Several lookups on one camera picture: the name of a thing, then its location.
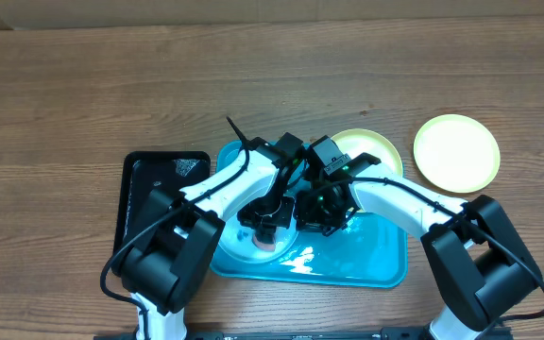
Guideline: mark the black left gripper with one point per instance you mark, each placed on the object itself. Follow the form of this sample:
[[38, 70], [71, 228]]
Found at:
[[249, 216]]

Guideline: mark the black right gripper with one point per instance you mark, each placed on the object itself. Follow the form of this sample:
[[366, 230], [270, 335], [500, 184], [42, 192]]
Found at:
[[313, 222]]

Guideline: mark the orange green scrub sponge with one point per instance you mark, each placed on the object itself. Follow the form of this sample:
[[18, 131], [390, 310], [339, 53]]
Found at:
[[268, 244]]

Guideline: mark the light blue plate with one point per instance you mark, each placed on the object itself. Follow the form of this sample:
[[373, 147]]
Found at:
[[236, 241]]

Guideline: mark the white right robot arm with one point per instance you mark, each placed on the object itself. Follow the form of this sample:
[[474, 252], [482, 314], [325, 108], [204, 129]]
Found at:
[[480, 264]]

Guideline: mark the teal plastic tray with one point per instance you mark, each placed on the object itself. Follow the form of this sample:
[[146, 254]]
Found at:
[[369, 252]]

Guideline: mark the black plastic tray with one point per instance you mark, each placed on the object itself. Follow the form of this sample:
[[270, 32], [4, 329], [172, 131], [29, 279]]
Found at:
[[144, 171]]

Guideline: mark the yellow plate with blue stain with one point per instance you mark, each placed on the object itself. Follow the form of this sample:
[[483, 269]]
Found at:
[[358, 140]]

